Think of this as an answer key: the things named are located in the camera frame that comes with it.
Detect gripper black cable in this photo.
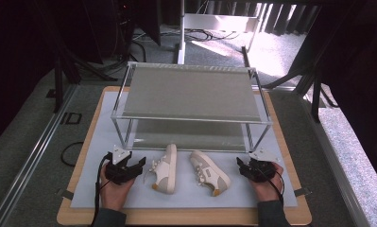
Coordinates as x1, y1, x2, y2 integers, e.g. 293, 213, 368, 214
89, 152, 113, 227
259, 168, 286, 206

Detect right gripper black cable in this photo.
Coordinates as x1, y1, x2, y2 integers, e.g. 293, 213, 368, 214
259, 168, 286, 206

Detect aluminium floor rail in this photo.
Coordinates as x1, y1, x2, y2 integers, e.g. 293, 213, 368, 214
300, 93, 371, 227
0, 84, 78, 227

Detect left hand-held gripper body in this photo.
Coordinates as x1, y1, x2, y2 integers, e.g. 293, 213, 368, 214
105, 144, 134, 186

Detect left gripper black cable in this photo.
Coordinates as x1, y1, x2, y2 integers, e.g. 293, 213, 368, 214
89, 152, 113, 227

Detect grey tape strip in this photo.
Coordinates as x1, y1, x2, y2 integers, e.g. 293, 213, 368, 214
293, 186, 313, 198
56, 188, 75, 201

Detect black stand legs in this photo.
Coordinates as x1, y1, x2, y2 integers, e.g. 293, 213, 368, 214
50, 37, 119, 114
261, 56, 340, 124

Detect white table mat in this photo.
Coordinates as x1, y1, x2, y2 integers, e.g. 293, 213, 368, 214
69, 91, 300, 210

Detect person's left hand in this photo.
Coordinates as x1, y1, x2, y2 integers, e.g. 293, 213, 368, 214
99, 163, 137, 212

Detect person's right hand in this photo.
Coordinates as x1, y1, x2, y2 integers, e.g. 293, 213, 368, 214
248, 162, 285, 202

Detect black cable loop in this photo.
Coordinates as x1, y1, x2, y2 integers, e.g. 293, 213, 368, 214
60, 141, 85, 168

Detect bundle of floor cables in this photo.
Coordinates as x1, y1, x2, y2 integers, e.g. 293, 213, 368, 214
184, 27, 242, 43

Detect white metal stand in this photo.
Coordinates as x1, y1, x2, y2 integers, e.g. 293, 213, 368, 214
176, 0, 264, 66

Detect white sneaker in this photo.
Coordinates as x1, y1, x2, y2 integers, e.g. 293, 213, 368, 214
189, 149, 232, 198
144, 143, 179, 195

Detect metal frame shoe rack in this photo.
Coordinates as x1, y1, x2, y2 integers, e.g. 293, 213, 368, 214
110, 61, 274, 154

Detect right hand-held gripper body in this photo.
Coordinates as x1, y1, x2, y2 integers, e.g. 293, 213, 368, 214
245, 148, 281, 183

